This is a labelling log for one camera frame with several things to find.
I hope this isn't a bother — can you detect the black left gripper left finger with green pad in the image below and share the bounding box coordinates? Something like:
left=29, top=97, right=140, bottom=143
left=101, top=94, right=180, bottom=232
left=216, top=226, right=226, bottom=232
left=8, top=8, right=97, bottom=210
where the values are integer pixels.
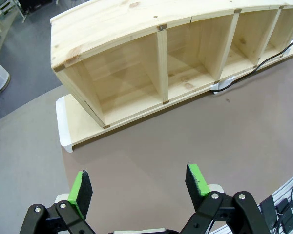
left=19, top=170, right=96, bottom=234

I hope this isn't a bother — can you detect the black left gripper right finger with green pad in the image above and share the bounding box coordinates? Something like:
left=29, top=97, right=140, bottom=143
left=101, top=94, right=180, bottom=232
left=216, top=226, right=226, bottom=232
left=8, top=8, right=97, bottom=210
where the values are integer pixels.
left=179, top=163, right=271, bottom=234

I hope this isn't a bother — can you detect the wooden riser with white legs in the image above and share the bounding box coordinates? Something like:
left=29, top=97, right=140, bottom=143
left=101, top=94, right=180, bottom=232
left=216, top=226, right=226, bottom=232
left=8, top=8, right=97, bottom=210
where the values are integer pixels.
left=55, top=77, right=222, bottom=154
left=217, top=43, right=293, bottom=91

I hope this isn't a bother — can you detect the black flat plate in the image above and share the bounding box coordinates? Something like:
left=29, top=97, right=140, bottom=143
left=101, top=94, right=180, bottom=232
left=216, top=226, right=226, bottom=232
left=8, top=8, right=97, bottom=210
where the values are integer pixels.
left=259, top=195, right=277, bottom=223

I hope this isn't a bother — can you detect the black power adapter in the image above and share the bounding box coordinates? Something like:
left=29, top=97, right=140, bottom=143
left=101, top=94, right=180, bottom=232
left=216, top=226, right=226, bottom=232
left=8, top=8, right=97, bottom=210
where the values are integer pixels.
left=275, top=198, right=293, bottom=233

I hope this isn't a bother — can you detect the pine wooden compartment shelf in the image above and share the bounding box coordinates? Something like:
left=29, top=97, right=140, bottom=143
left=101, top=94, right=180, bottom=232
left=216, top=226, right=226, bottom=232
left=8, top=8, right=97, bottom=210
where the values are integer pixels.
left=50, top=0, right=293, bottom=130

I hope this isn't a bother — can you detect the aluminium profile rail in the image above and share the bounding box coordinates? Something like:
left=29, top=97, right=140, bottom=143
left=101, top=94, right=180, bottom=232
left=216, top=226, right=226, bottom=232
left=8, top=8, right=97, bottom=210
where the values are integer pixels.
left=209, top=167, right=293, bottom=234

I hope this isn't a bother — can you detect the thick black power cable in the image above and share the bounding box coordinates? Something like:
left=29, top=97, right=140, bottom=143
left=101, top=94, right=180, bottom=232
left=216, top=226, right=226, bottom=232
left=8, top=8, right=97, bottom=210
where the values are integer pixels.
left=212, top=33, right=293, bottom=94

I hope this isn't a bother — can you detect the white frame furniture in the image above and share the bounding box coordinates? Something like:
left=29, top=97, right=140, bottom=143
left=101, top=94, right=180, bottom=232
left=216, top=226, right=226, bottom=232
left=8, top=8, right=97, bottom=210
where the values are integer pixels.
left=0, top=0, right=25, bottom=32

